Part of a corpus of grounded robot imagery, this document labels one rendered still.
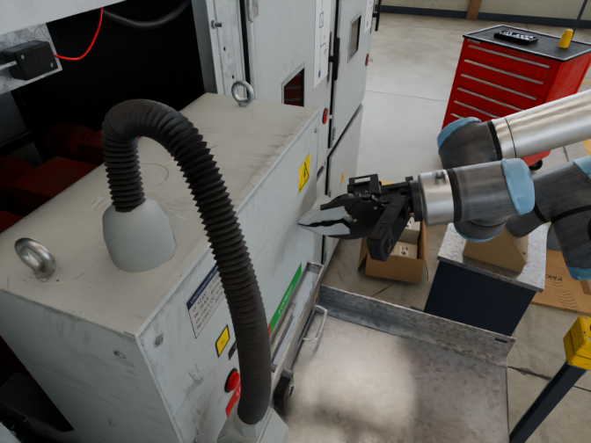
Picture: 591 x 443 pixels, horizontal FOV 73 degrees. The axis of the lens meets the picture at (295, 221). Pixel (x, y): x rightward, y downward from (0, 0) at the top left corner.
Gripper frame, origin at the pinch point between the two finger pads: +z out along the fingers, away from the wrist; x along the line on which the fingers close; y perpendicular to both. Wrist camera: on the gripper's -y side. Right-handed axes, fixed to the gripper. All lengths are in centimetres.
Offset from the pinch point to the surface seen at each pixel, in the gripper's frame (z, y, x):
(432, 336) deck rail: -20.4, 5.9, -44.1
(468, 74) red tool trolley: -82, 245, -77
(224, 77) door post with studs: 12.5, 22.3, 21.5
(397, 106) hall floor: -36, 348, -136
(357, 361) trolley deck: -2.9, -2.5, -39.8
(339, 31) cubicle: -7, 98, 7
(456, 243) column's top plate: -35, 52, -58
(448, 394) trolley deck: -21, -8, -45
